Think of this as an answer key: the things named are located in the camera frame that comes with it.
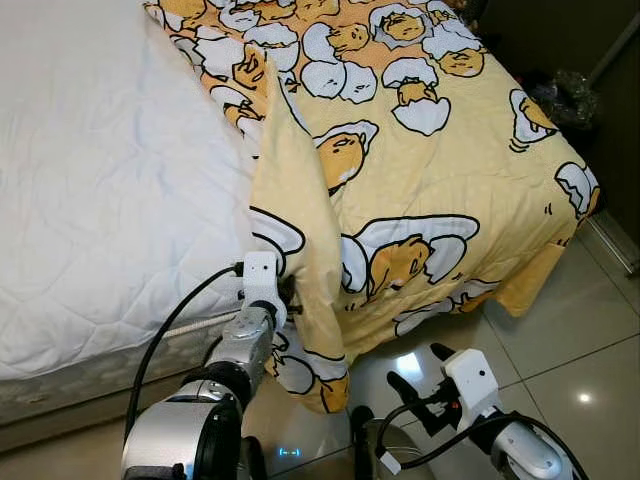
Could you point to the black bin with clear bag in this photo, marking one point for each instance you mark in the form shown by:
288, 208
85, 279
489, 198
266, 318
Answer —
565, 98

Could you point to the white quilted mattress cover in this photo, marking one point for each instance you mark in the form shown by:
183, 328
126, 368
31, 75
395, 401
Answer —
100, 180

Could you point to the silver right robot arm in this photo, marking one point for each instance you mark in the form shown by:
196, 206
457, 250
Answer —
535, 455

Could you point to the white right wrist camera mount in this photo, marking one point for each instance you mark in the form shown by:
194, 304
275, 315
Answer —
475, 380

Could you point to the grey robot legs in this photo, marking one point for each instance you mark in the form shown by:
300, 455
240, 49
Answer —
375, 450

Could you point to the dark wardrobe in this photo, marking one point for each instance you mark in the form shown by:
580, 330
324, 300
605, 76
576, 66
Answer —
560, 40

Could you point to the yellow egg cartoon blanket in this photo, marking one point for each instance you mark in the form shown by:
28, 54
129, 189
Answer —
460, 180

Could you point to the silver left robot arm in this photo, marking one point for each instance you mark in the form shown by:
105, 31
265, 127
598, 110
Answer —
245, 345

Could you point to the grey quilted mattress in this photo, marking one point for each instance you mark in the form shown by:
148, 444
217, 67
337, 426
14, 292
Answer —
60, 392

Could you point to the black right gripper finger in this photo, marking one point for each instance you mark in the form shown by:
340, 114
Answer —
442, 352
405, 393

